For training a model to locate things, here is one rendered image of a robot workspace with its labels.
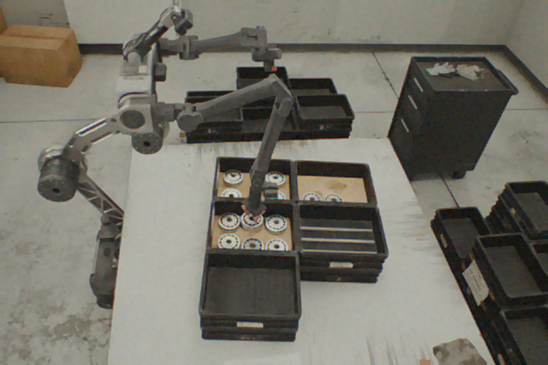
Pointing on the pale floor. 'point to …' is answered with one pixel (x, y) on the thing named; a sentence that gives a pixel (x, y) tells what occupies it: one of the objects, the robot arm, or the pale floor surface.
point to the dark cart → (446, 116)
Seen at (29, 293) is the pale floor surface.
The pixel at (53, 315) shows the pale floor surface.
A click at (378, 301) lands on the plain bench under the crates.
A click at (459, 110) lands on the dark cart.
